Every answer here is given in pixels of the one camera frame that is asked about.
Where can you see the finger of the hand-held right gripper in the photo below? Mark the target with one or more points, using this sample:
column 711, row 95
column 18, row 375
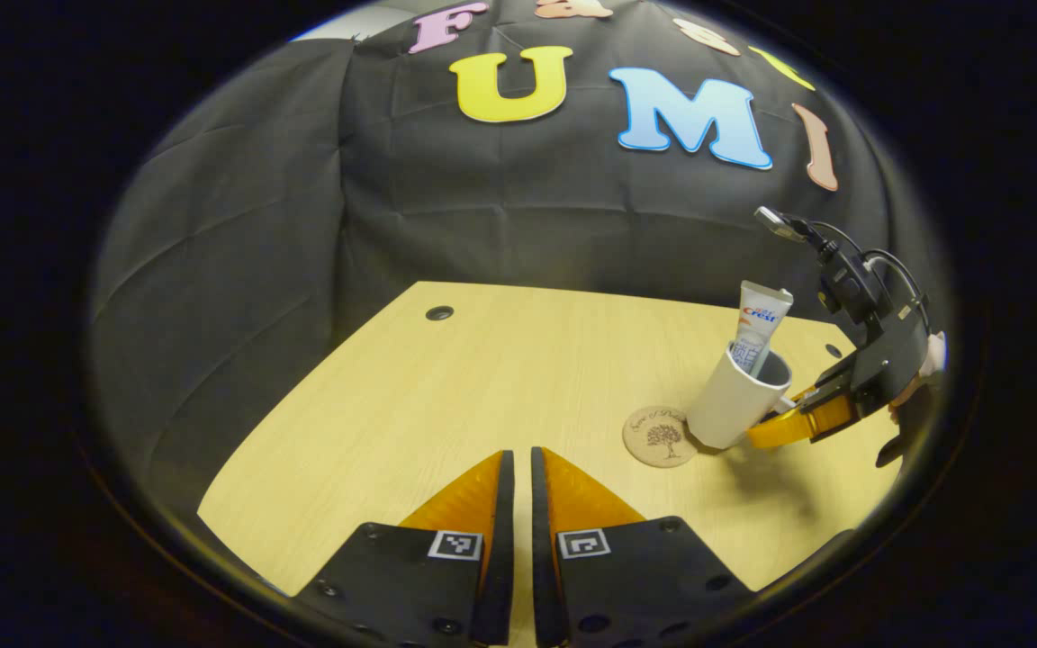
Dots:
column 789, row 430
column 834, row 376

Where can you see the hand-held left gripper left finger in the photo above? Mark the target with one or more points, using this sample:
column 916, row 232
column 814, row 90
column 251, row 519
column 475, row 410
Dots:
column 502, row 540

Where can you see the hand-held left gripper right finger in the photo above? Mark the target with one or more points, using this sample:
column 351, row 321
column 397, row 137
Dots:
column 544, row 558

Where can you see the white toothpaste tube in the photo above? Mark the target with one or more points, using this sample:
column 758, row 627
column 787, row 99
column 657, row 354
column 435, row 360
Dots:
column 761, row 315

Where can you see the round wooden coaster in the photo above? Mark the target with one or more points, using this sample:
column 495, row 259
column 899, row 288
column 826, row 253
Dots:
column 658, row 441

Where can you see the light wooden desktop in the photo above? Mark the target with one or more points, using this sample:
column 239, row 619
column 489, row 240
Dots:
column 482, row 378

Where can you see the black backdrop cloth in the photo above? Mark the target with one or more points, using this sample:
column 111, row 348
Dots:
column 302, row 225

